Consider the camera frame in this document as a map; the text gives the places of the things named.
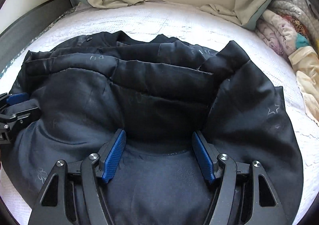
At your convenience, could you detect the dark navy police coat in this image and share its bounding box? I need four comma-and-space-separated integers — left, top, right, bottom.
1, 31, 303, 224

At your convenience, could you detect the black headboard panel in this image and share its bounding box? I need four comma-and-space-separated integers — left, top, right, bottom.
1, 0, 71, 70

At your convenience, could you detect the white quilted mattress cover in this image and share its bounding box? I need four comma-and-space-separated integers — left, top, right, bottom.
1, 3, 318, 223

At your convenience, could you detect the pile of folded quilts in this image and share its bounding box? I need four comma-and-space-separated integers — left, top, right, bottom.
255, 0, 318, 123

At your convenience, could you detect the beige curtain right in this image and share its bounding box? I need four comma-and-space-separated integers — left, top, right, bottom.
200, 0, 272, 30

